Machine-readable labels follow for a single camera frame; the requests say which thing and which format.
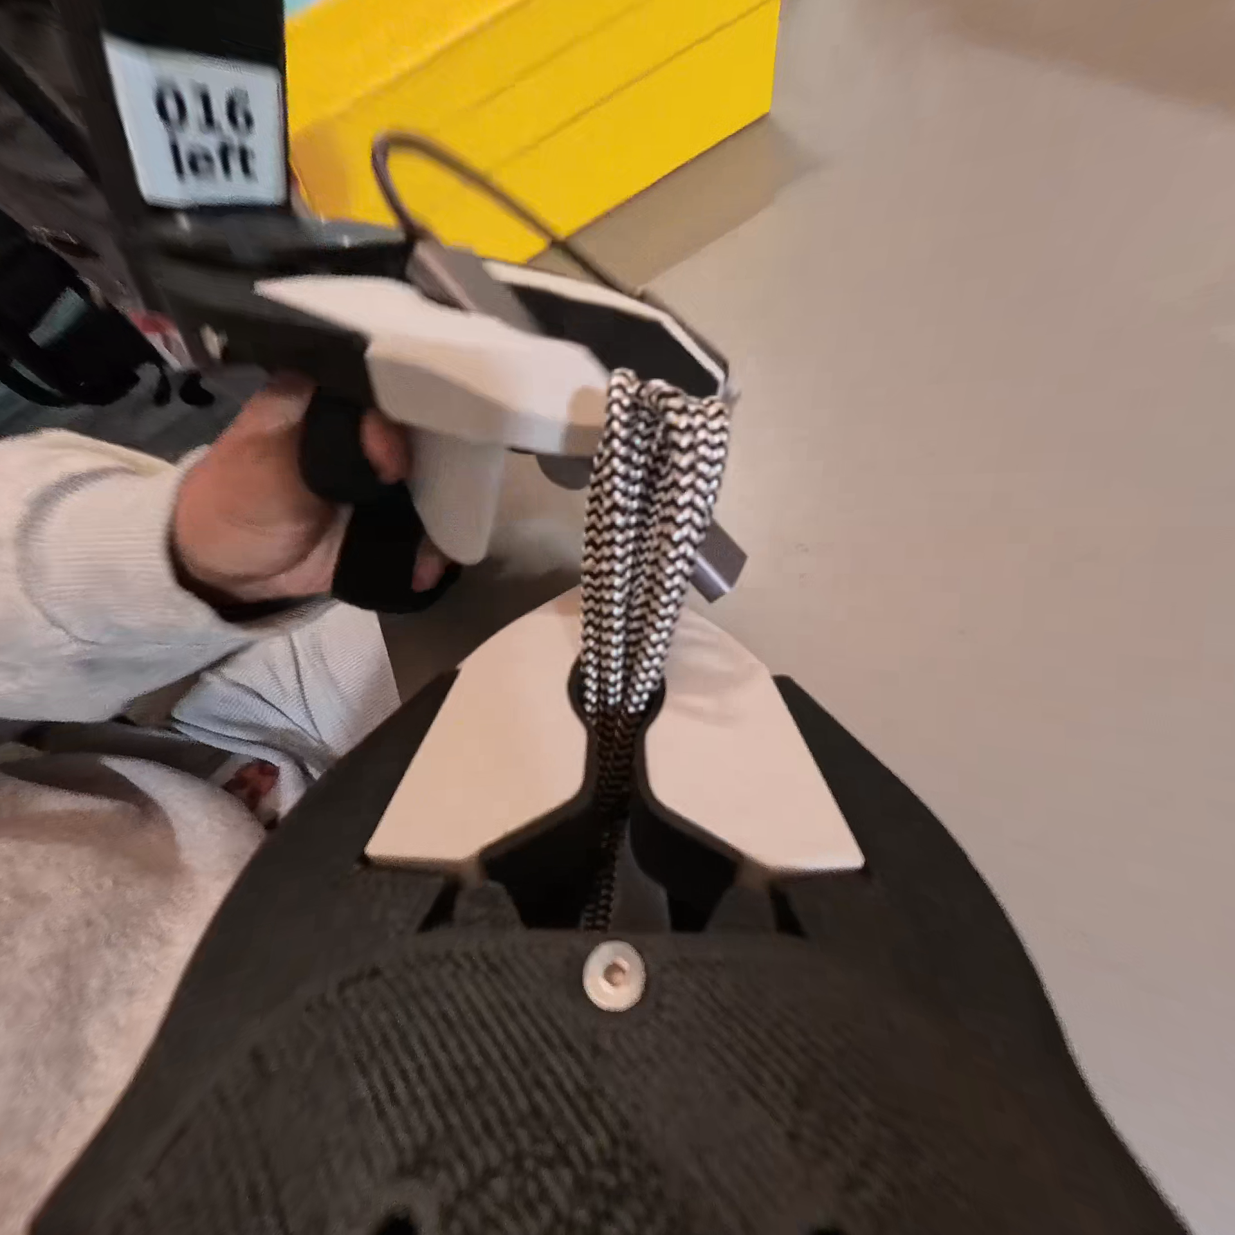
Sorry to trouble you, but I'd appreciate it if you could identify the black white braided usb-c cable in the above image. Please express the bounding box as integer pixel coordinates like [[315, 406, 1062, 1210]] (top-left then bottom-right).
[[577, 366, 752, 932]]

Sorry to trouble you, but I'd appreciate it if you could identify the black hub cable with plug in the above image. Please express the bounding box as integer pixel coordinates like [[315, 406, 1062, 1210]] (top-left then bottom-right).
[[371, 129, 643, 296]]

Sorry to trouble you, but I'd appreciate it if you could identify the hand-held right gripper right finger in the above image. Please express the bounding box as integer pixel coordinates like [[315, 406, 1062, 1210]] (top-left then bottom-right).
[[640, 603, 867, 881]]

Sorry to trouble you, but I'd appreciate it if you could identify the grey usb hub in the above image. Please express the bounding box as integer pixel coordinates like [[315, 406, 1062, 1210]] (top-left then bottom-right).
[[406, 241, 542, 334]]

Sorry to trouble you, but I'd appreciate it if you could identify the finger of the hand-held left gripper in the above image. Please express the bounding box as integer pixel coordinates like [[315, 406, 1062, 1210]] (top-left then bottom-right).
[[483, 260, 742, 401], [254, 278, 620, 488]]

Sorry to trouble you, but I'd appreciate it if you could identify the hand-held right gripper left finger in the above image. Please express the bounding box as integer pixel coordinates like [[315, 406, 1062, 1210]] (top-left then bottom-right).
[[365, 591, 593, 881]]

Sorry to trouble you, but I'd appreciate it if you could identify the person's left forearm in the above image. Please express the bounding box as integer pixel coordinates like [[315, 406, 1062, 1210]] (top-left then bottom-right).
[[0, 429, 292, 723]]

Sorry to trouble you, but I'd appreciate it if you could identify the person's left hand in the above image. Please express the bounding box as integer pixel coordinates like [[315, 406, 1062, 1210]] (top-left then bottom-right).
[[174, 370, 465, 606]]

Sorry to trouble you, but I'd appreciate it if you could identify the yellow plastic bin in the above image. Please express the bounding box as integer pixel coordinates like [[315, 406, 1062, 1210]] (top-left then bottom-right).
[[284, 0, 781, 266]]

